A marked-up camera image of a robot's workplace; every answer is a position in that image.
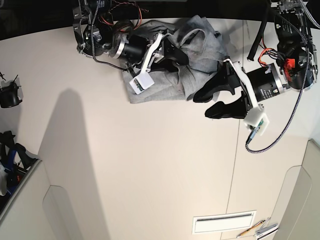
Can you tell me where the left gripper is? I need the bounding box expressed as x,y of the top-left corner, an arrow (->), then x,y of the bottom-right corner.
193,61 -> 258,120

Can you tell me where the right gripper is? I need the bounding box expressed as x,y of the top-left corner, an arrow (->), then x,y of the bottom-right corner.
146,31 -> 189,73

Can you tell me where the grey T-shirt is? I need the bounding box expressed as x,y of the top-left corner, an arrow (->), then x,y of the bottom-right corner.
122,15 -> 227,104

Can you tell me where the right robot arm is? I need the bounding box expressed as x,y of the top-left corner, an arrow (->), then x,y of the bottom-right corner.
72,0 -> 189,77

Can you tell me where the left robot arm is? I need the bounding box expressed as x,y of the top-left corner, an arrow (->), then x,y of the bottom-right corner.
193,0 -> 318,120

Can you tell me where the yellow pencil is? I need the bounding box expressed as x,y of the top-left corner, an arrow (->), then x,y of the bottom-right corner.
236,220 -> 266,238

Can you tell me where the white vent plate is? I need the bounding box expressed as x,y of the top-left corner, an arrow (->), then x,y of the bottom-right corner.
192,210 -> 257,235

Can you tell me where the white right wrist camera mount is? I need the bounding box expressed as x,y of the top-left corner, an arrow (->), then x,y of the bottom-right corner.
129,32 -> 163,95

